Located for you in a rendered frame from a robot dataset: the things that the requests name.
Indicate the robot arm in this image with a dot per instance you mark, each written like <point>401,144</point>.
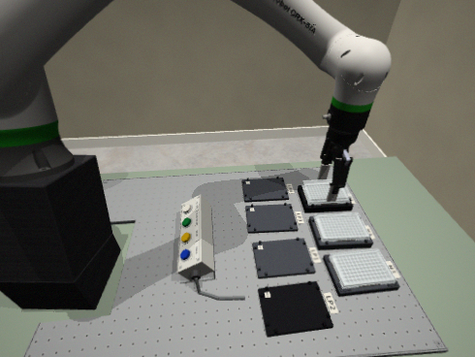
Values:
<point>33,31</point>

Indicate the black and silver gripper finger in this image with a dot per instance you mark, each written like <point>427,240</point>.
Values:
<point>327,160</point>
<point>342,173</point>

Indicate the white button panel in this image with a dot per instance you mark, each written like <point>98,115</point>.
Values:
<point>196,234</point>

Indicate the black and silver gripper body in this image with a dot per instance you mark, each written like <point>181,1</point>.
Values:
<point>341,140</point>

